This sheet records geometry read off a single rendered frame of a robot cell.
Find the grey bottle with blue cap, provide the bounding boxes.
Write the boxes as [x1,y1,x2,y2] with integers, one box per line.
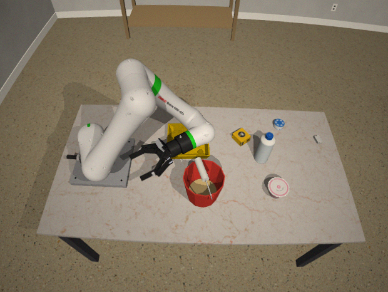
[254,132,275,164]

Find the red pail with wire handle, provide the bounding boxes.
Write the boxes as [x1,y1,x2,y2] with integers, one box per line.
[183,157,225,207]

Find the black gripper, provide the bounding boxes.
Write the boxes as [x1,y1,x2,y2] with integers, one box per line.
[129,139,181,181]

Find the grey cylinder with blue top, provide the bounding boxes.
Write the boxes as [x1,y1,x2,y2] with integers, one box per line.
[273,119,285,130]

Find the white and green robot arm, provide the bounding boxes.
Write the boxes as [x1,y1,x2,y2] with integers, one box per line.
[66,58,215,182]

